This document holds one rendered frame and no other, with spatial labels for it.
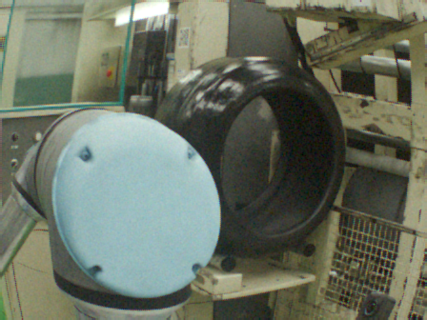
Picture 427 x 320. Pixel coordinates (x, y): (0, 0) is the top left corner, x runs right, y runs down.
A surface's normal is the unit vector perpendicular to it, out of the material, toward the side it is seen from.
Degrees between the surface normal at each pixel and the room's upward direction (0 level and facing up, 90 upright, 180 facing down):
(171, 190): 82
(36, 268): 90
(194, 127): 76
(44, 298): 90
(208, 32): 90
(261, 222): 43
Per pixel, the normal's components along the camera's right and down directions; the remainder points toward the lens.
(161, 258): 0.44, 0.01
